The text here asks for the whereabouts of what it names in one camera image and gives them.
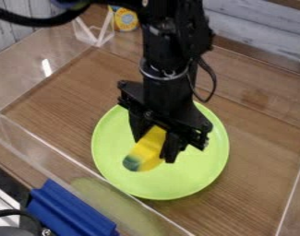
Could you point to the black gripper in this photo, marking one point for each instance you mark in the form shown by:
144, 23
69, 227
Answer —
161, 101

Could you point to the yellow toy banana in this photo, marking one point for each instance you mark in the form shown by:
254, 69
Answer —
144, 156

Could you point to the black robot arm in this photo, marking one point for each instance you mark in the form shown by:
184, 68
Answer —
176, 37

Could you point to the green round plate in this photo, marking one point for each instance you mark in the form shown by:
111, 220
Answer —
171, 181

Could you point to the blue plastic clamp block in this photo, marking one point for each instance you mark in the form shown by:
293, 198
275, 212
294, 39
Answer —
68, 215

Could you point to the yellow labelled tin can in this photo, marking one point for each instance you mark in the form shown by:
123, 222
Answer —
124, 18

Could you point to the clear acrylic enclosure wall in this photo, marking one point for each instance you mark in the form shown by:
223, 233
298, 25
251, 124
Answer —
58, 86

